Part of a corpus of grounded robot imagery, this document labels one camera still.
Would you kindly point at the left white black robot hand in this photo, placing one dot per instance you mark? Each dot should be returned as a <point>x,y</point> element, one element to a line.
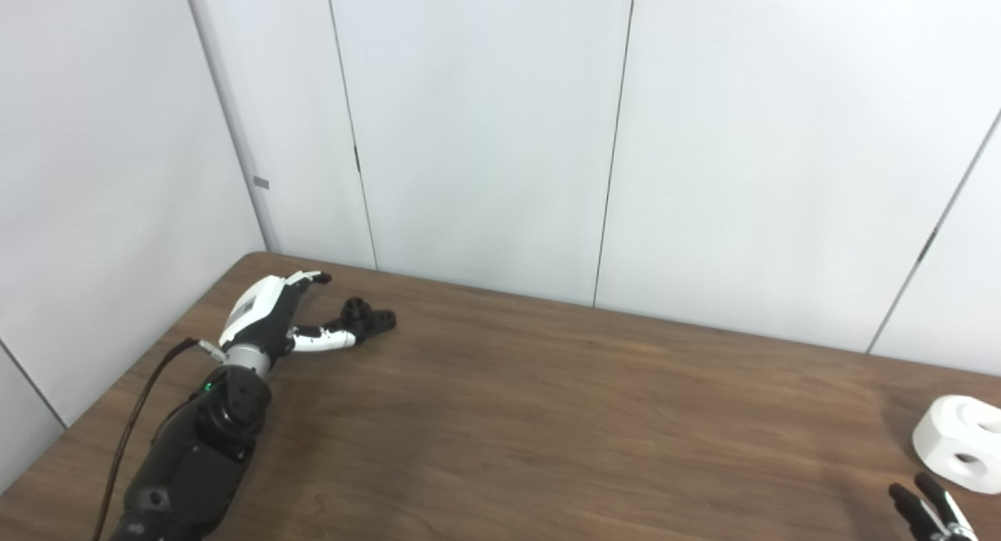
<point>254,314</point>

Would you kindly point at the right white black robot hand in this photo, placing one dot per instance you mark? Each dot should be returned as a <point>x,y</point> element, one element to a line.
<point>934,517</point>

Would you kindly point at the round white plastic piece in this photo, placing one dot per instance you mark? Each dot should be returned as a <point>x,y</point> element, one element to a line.
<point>950,439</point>

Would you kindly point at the black flanged holder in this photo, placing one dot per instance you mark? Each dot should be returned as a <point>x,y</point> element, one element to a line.
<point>367,319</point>

